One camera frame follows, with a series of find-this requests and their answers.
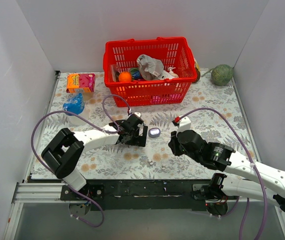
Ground red plastic shopping basket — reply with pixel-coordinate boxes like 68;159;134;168
103;36;199;106

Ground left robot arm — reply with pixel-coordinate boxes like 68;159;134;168
41;113;148;200

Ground orange fruit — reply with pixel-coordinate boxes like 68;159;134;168
118;71;132;83

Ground orange pink snack box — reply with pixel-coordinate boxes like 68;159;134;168
66;73;96;94

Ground white pump bottle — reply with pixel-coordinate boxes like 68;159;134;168
168;67;179;78

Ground blue earbud charging case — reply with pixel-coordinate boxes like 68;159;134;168
148;127;161;138

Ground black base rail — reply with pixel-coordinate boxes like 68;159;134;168
59;178;230;217

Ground grey crumpled bag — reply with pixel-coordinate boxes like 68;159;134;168
136;54;164;81

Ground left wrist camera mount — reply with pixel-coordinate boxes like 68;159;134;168
127;108;142;118

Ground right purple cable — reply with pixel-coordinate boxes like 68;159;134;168
179;107;268;240

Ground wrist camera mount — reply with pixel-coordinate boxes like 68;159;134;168
172;116;191;133
127;108;142;118

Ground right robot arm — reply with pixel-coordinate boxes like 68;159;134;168
168;129;285;212

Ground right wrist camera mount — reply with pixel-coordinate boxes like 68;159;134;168
172;116;191;133

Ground green melon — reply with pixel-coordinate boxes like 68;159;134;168
211;64;234;86

